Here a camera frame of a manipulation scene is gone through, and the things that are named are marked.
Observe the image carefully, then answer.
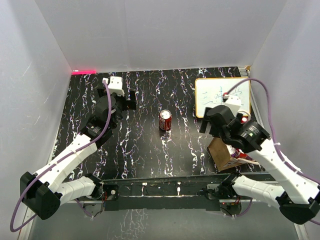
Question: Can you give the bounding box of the pink LED strip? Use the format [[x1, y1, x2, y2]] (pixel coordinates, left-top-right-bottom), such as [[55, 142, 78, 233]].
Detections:
[[72, 70, 97, 75]]

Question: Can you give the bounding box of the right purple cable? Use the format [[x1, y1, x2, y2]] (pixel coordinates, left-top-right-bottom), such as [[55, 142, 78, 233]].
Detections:
[[223, 77, 320, 225]]

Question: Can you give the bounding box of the yellow framed whiteboard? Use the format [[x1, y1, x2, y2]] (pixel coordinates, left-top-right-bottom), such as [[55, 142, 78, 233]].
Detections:
[[195, 77, 251, 119]]

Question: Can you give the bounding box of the canvas bag with cat print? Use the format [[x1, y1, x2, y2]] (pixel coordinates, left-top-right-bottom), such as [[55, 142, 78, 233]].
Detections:
[[206, 109, 262, 172]]

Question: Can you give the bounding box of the red coke can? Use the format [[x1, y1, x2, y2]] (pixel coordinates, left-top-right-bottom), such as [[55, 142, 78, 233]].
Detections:
[[237, 149, 253, 161], [159, 109, 172, 131]]

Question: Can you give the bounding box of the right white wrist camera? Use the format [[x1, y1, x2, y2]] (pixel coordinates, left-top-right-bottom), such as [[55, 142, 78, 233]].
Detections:
[[222, 92, 242, 110]]

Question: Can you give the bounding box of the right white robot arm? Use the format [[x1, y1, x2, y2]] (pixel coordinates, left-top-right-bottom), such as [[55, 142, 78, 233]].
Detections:
[[200, 105, 320, 225]]

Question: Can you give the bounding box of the purple Fanta can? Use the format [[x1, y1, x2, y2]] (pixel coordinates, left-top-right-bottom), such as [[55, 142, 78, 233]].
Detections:
[[227, 145, 238, 158]]

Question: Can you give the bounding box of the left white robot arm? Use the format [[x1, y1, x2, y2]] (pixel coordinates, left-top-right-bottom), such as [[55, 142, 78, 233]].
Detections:
[[20, 88, 137, 220]]

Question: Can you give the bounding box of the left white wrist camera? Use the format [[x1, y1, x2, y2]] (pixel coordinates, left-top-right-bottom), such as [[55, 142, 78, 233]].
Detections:
[[102, 76, 125, 97]]

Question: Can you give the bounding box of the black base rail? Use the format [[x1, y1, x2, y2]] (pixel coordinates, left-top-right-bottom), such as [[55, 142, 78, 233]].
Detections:
[[103, 173, 246, 212]]

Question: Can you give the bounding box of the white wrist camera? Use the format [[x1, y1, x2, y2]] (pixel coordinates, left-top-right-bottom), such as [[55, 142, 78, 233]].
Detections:
[[102, 76, 125, 97], [222, 92, 242, 110]]

